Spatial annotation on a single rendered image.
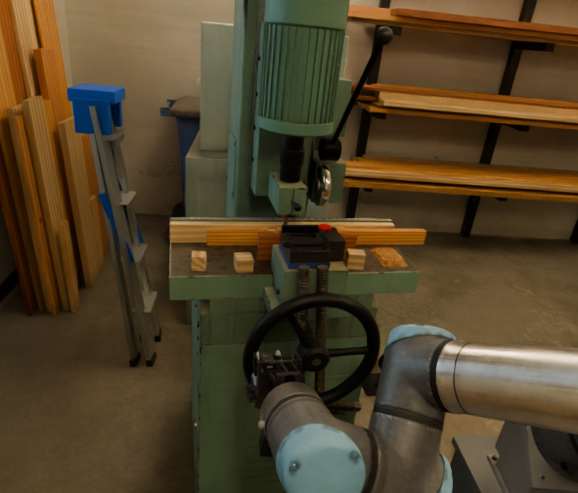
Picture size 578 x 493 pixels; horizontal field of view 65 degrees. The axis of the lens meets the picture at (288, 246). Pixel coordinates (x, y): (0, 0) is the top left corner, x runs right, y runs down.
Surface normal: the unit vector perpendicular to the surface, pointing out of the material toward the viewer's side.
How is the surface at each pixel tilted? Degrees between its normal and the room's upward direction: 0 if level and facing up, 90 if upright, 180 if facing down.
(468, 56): 90
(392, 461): 32
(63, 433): 0
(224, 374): 90
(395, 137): 90
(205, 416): 90
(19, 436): 0
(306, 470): 69
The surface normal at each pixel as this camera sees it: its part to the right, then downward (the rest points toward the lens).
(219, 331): 0.22, 0.43
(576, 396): -0.79, -0.15
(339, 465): 0.15, 0.06
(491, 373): -0.74, -0.41
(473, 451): 0.10, -0.90
